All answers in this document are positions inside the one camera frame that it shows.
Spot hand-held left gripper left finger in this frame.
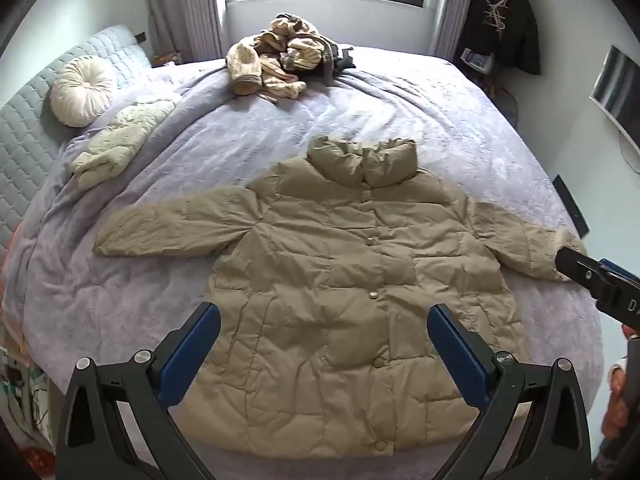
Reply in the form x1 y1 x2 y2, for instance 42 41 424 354
55 301 222 480

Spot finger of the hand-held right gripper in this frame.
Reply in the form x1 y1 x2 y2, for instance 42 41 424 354
555 246 612 302
599 258 640 287

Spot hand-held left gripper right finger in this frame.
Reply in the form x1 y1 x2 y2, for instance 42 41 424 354
427 303 593 480

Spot khaki puffer jacket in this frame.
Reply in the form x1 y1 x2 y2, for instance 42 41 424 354
92 136 588 457

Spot beige striped clothes pile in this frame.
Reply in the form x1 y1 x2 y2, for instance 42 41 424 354
225 14 332 105

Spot dark clothes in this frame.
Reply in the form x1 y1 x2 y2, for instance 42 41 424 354
320 35 357 83

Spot person's right hand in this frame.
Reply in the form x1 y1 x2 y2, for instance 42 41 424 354
601 324 640 443

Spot black bar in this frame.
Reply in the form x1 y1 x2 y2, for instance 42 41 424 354
554 175 587 238

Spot bed with lavender cover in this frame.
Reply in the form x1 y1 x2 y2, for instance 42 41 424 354
0 45 606 480

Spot pale green quilted blanket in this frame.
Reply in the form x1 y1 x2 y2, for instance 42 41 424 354
69 99 177 191

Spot small printed box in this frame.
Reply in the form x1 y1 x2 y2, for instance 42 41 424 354
460 47 497 75

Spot hanging black coats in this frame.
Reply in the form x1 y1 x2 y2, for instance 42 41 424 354
457 0 542 77

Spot quilted grey headboard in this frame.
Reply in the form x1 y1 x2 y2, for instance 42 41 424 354
0 24 153 256

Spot grey curtain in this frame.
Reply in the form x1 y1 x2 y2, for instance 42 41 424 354
431 0 483 63
142 0 228 63

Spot round cream pillow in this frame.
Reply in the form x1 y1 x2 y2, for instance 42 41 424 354
50 56 117 128

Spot wall mounted screen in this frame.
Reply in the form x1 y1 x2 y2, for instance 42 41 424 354
590 45 640 153

